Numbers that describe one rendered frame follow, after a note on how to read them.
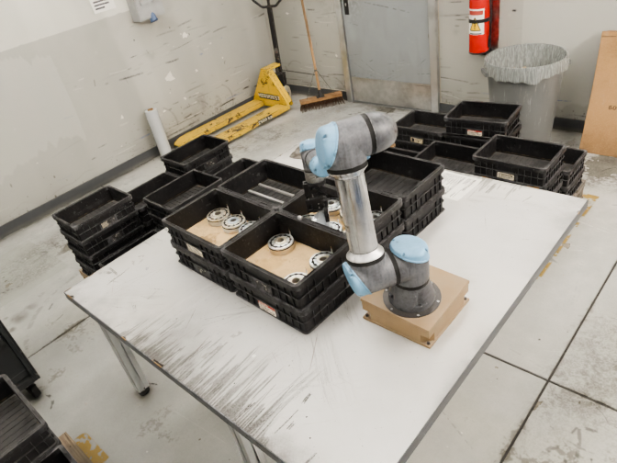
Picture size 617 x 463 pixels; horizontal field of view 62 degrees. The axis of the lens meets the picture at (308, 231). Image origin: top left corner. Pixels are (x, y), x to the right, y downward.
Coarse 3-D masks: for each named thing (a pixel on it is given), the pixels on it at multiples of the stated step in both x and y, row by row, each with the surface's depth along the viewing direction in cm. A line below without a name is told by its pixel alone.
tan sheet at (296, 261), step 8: (264, 248) 200; (296, 248) 196; (304, 248) 195; (312, 248) 194; (256, 256) 196; (264, 256) 195; (272, 256) 194; (280, 256) 193; (288, 256) 192; (296, 256) 192; (304, 256) 191; (256, 264) 192; (264, 264) 191; (272, 264) 190; (280, 264) 190; (288, 264) 189; (296, 264) 188; (304, 264) 187; (272, 272) 186; (280, 272) 186; (288, 272) 185; (304, 272) 183
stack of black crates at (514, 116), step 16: (448, 112) 330; (464, 112) 346; (480, 112) 339; (496, 112) 333; (512, 112) 326; (448, 128) 328; (464, 128) 321; (480, 128) 315; (496, 128) 310; (512, 128) 319; (464, 144) 328; (480, 144) 320
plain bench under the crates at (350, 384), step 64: (512, 192) 225; (128, 256) 236; (448, 256) 197; (512, 256) 191; (128, 320) 198; (192, 320) 192; (256, 320) 186; (192, 384) 166; (256, 384) 162; (320, 384) 157; (384, 384) 153; (448, 384) 149; (256, 448) 182; (320, 448) 140; (384, 448) 136
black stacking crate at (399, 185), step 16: (368, 160) 235; (384, 160) 231; (400, 160) 224; (368, 176) 233; (384, 176) 230; (400, 176) 228; (416, 176) 222; (400, 192) 217; (432, 192) 211; (400, 208) 199; (416, 208) 204
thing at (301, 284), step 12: (288, 216) 197; (252, 228) 194; (324, 228) 186; (228, 252) 184; (336, 252) 173; (240, 264) 180; (252, 264) 176; (324, 264) 169; (264, 276) 172; (276, 276) 168; (312, 276) 166; (288, 288) 164; (300, 288) 163
